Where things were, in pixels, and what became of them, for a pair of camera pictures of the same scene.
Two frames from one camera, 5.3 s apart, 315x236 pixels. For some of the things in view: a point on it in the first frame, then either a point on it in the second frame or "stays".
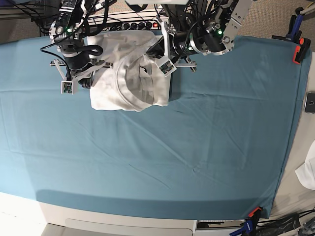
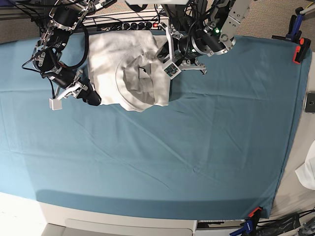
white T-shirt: x=134 y=81 stays
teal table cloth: x=219 y=150 stays
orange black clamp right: x=301 y=50 stays
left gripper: x=76 y=66 → x=68 y=83
